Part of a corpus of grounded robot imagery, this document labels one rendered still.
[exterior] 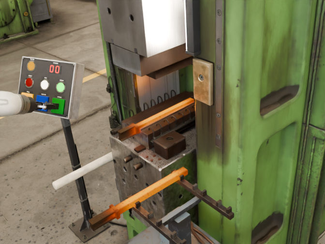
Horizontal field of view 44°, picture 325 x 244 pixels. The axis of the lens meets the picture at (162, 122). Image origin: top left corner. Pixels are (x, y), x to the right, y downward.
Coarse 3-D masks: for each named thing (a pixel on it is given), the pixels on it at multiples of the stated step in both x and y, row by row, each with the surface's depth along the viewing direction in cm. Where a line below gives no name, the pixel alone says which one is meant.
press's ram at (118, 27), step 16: (112, 0) 154; (128, 0) 146; (144, 0) 141; (160, 0) 145; (176, 0) 150; (112, 16) 158; (128, 16) 150; (144, 16) 143; (160, 16) 148; (176, 16) 153; (112, 32) 163; (128, 32) 154; (144, 32) 146; (160, 32) 151; (176, 32) 156; (128, 48) 159; (144, 48) 150; (160, 48) 154
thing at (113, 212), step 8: (184, 168) 154; (168, 176) 151; (176, 176) 151; (152, 184) 147; (160, 184) 147; (168, 184) 149; (144, 192) 144; (152, 192) 145; (128, 200) 141; (136, 200) 141; (112, 208) 137; (120, 208) 138; (128, 208) 140; (96, 216) 135; (104, 216) 134; (112, 216) 137; (96, 224) 134; (104, 224) 135
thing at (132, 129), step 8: (176, 104) 192; (184, 104) 192; (160, 112) 187; (168, 112) 187; (144, 120) 182; (152, 120) 182; (128, 128) 174; (136, 128) 176; (120, 136) 173; (128, 136) 176
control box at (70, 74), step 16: (48, 64) 201; (64, 64) 198; (80, 64) 199; (32, 80) 205; (48, 80) 201; (64, 80) 198; (80, 80) 201; (48, 96) 202; (64, 96) 198; (80, 96) 203; (48, 112) 202; (64, 112) 198
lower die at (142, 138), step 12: (180, 96) 205; (192, 96) 200; (156, 108) 194; (180, 108) 190; (192, 108) 191; (132, 120) 186; (156, 120) 182; (168, 120) 183; (180, 120) 185; (144, 132) 176; (156, 132) 177; (144, 144) 179
